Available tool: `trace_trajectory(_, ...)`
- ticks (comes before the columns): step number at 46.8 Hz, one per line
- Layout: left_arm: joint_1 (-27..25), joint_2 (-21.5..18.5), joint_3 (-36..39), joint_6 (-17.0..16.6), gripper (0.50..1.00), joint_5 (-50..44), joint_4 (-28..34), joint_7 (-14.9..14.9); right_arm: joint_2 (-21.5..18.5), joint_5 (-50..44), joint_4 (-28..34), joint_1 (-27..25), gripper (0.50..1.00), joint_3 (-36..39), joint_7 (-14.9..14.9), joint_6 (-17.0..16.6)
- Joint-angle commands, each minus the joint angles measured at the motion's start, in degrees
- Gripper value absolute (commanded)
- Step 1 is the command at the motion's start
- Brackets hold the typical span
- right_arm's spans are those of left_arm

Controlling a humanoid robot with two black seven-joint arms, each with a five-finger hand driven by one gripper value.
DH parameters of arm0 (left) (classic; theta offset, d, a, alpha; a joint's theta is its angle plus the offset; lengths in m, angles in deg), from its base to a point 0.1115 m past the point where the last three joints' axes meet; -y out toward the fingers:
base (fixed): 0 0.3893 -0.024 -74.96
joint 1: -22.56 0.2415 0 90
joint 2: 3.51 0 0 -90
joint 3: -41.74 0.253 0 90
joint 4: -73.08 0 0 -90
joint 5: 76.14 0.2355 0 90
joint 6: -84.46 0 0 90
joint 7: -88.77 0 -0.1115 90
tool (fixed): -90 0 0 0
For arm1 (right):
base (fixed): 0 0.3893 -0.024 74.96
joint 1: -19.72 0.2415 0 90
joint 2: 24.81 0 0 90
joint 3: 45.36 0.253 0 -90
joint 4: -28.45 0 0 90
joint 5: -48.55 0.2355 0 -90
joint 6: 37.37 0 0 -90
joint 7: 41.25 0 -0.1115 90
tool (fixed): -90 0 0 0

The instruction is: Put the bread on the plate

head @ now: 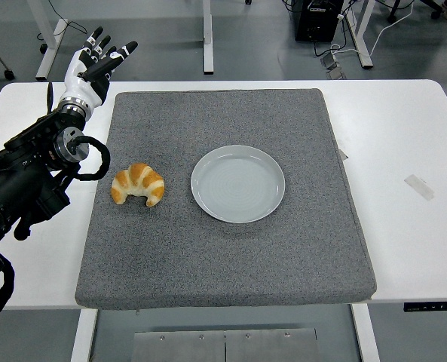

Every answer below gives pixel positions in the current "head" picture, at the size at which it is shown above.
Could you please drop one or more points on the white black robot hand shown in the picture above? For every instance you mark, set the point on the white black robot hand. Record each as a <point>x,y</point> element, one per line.
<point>76,81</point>

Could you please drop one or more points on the golden croissant bread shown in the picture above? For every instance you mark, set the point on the golden croissant bread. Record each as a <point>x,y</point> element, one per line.
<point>140,181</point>

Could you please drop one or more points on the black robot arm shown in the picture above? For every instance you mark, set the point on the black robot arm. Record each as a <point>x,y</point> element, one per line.
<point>19,181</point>

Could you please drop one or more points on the round grey plate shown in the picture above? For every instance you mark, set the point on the round grey plate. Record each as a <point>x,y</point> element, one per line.
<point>238,184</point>

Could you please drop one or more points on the grey metal plate with screws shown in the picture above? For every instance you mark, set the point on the grey metal plate with screws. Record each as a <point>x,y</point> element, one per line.
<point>223,345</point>

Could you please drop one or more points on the white desk leg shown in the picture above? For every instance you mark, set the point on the white desk leg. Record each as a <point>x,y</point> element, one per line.
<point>363,37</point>
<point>207,37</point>
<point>51,49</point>

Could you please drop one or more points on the grey speckled mat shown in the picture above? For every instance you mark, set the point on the grey speckled mat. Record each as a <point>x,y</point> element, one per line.
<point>223,256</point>

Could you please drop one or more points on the black computer box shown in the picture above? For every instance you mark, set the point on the black computer box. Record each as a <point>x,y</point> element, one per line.
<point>317,22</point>

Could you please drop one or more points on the grey foot pedal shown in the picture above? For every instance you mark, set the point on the grey foot pedal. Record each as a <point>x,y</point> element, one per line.
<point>337,74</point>
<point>329,62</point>

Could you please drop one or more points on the small grey mat tag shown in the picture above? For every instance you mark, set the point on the small grey mat tag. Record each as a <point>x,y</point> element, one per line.
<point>343,154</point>

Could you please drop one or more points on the white table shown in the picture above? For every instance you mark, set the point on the white table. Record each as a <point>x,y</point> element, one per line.
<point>396,132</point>

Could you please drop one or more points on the clear tape strip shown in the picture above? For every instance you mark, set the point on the clear tape strip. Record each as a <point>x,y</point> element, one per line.
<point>419,187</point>

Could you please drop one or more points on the black chair base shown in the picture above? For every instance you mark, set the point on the black chair base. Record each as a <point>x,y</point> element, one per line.
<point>435,14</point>

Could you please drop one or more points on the black table control panel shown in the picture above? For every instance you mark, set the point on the black table control panel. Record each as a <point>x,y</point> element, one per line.
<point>434,307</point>

